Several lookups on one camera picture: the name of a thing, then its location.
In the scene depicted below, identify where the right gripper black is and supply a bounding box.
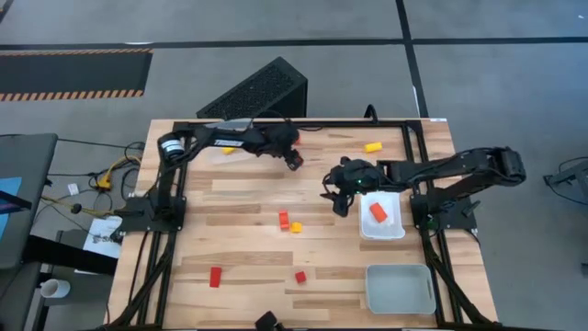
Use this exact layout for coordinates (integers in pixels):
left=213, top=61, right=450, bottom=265
left=320, top=155, right=385, bottom=218

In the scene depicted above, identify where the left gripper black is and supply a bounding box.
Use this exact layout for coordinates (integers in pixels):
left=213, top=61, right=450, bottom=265
left=264, top=122, right=303, bottom=172

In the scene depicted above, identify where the white plastic bin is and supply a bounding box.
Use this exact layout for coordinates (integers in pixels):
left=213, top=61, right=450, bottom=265
left=359, top=191, right=407, bottom=241

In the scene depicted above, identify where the black perforated computer case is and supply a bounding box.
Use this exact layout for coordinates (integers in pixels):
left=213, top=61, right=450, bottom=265
left=196, top=55, right=309, bottom=120

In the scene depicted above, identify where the clear plastic container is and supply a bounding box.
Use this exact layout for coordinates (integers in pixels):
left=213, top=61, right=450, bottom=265
left=199, top=118, right=256, bottom=166

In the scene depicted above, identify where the gray plastic bin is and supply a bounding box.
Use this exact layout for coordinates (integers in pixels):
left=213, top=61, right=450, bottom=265
left=365, top=263, right=437, bottom=315

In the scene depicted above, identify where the small black device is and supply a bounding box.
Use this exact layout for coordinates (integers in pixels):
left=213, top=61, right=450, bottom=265
left=254, top=311, right=284, bottom=331

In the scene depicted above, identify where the white printed paper sheet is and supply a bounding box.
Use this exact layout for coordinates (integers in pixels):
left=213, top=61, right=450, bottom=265
left=82, top=215, right=124, bottom=259

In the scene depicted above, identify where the black hazard-striped floor mat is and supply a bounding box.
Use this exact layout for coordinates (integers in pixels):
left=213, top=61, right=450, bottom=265
left=0, top=48, right=154, bottom=102

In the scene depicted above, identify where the gray side desk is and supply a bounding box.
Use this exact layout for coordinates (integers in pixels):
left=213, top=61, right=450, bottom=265
left=0, top=132, right=60, bottom=272

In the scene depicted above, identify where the white mug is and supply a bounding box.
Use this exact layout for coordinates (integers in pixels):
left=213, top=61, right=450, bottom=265
left=40, top=278, right=72, bottom=299

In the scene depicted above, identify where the blue panel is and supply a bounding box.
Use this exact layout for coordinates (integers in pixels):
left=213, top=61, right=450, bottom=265
left=0, top=177, right=23, bottom=240

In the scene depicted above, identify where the yellow floor cable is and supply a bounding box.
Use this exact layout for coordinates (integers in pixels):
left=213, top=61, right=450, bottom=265
left=40, top=155, right=143, bottom=217

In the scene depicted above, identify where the black floor cable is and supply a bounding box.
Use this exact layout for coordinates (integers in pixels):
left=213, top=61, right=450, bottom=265
left=57, top=136, right=147, bottom=153

